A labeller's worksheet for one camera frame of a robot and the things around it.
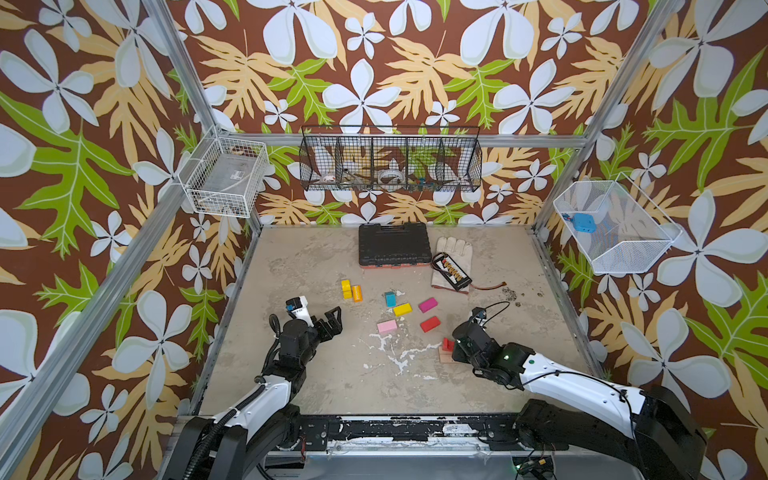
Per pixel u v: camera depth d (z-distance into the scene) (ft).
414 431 2.47
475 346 2.07
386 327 3.06
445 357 2.81
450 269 3.42
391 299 3.25
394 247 3.61
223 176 2.80
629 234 2.58
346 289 3.32
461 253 3.64
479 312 2.51
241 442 1.36
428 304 3.24
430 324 3.07
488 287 3.40
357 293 3.30
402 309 3.16
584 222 2.83
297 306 2.47
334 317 2.59
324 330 2.51
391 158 3.21
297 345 2.14
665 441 1.33
